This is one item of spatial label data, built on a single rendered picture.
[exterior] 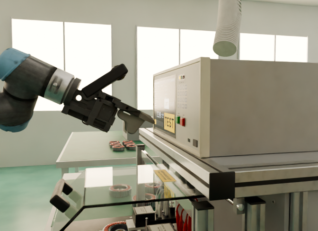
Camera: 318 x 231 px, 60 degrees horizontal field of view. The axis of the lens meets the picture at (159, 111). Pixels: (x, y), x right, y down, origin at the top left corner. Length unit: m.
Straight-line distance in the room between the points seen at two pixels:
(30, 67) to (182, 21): 5.31
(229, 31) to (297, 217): 1.54
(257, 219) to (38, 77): 0.51
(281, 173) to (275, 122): 0.15
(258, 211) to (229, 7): 1.71
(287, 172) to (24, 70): 0.55
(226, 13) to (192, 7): 3.95
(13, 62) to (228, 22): 1.60
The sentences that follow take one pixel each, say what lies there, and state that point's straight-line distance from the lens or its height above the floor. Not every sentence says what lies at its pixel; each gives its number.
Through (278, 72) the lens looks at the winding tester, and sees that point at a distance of 0.65.
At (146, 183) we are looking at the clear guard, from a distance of 0.58.
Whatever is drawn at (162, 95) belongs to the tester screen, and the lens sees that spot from 0.85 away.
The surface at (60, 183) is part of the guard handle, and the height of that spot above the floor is 1.06.
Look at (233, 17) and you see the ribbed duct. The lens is 2.06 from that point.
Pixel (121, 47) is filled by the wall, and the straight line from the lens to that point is 5.47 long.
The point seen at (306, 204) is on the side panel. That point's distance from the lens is 0.59.
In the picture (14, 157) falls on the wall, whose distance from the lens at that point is 5.61.
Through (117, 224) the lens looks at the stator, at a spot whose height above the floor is 0.82.
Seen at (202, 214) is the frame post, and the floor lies 1.04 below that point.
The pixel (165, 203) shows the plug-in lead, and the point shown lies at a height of 0.88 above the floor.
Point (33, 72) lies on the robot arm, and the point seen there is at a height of 1.29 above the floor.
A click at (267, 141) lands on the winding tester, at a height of 1.14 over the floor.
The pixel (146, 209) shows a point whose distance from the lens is 0.96.
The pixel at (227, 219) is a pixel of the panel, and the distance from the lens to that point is 0.78.
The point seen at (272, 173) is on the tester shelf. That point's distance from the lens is 0.52.
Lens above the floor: 1.24
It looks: 3 degrees down
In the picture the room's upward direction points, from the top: straight up
